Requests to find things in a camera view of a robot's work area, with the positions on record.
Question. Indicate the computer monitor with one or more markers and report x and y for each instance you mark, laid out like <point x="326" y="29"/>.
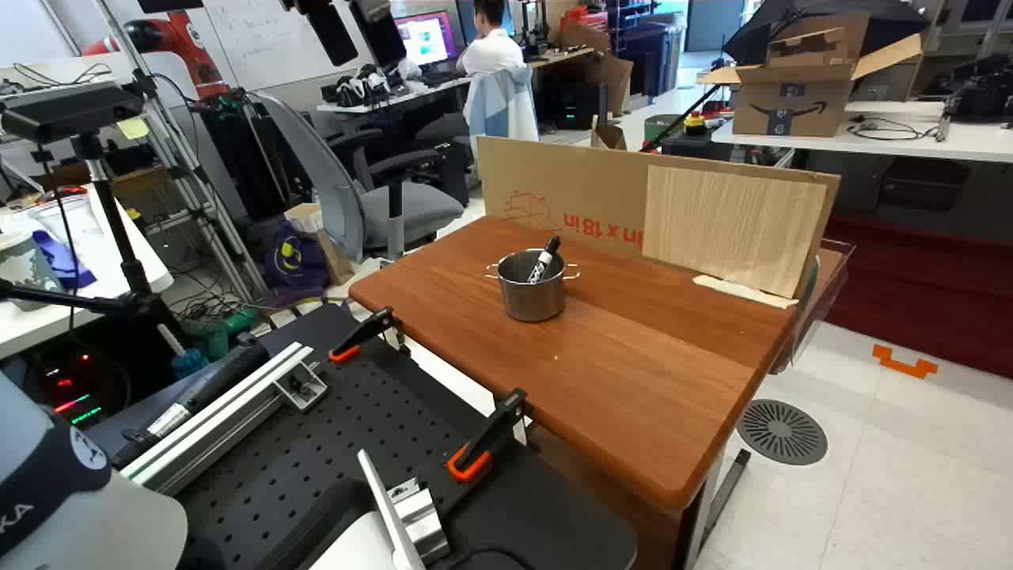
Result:
<point x="425" y="40"/>

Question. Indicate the round grey floor drain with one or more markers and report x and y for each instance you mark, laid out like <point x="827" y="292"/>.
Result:
<point x="782" y="432"/>

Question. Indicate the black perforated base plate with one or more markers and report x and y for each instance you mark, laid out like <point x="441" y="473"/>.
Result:
<point x="305" y="463"/>

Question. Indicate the black camera tripod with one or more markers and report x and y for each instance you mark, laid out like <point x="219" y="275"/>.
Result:
<point x="126" y="249"/>

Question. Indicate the cluttered office desk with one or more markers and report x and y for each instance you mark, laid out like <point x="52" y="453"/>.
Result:
<point x="398" y="96"/>

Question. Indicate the small grey metal pot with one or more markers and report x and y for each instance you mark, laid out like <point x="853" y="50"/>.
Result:
<point x="529" y="299"/>

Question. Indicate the blue object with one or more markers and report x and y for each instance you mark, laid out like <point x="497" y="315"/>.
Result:
<point x="60" y="264"/>

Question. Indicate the brown cardboard panel red print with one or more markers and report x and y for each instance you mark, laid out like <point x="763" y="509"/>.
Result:
<point x="571" y="195"/>

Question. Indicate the green tool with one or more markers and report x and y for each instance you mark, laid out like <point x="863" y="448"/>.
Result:
<point x="215" y="338"/>

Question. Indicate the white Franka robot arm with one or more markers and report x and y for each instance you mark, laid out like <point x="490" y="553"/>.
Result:
<point x="66" y="509"/>

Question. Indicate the aluminium extrusion rail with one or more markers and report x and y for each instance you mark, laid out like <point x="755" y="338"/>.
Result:
<point x="227" y="413"/>

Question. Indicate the black tube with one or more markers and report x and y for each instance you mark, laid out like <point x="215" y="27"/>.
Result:
<point x="207" y="384"/>

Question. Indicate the red machine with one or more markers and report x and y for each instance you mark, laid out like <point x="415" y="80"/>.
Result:
<point x="191" y="50"/>

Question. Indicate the open brown cardboard box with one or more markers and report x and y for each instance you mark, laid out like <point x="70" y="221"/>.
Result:
<point x="792" y="96"/>

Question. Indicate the black orange bar clamp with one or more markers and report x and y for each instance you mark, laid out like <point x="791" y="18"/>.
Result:
<point x="490" y="435"/>
<point x="365" y="338"/>

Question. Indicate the purple bag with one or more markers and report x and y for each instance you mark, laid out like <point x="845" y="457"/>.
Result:
<point x="287" y="257"/>

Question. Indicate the white work table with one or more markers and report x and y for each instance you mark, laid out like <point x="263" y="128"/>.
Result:
<point x="906" y="141"/>

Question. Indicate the white flat strip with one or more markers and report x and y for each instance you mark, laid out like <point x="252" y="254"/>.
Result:
<point x="746" y="292"/>

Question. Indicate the person in white coat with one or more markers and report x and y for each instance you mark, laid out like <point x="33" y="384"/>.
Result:
<point x="495" y="80"/>

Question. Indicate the white side table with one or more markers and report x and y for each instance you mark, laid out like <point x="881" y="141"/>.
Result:
<point x="75" y="238"/>

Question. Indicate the grey office chair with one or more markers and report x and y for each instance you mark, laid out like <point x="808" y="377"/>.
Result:
<point x="406" y="208"/>

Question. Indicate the black white Expo marker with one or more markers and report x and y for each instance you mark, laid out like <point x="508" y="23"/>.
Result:
<point x="548" y="254"/>

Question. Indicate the black box with red lights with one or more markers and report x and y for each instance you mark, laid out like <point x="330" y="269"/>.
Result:
<point x="75" y="384"/>

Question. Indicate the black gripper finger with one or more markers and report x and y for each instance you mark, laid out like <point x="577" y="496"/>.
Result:
<point x="382" y="32"/>
<point x="334" y="32"/>

